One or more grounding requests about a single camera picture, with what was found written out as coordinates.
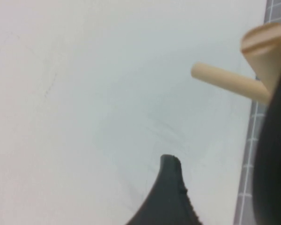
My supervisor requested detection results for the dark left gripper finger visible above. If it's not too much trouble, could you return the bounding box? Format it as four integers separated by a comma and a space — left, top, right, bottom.
125, 154, 203, 225

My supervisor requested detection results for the black over-ear headphones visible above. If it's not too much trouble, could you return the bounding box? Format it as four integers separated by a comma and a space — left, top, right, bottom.
252, 35, 281, 225

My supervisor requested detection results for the wooden peg headphone stand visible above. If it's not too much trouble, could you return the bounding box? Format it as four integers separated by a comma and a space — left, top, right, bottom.
191, 22, 281, 105

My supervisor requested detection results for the grey white-grid tablecloth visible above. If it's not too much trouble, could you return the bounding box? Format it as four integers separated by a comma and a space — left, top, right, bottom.
233, 0, 281, 225

